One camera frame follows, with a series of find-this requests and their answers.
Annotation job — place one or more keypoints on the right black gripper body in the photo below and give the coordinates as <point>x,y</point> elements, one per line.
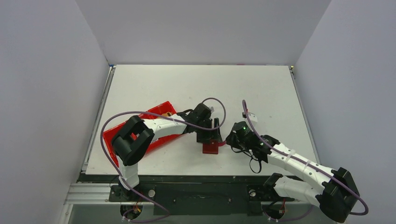
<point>233,139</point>

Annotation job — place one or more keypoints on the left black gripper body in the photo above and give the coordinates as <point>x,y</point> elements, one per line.
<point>204,135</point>

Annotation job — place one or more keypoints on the red leather card holder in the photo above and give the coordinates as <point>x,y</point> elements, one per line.
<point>212,147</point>

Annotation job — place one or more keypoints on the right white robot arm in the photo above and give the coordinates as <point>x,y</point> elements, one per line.
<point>332,190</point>

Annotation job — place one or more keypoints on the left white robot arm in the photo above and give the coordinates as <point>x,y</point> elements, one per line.
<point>132,141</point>

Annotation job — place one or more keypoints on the gold brown card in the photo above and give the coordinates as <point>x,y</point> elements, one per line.
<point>168,114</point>

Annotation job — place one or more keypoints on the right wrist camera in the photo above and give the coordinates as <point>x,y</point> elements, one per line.
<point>253,118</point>

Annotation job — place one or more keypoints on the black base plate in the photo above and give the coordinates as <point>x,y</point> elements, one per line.
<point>195,207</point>

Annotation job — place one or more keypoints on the aluminium rail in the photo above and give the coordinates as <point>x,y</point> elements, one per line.
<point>86,194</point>

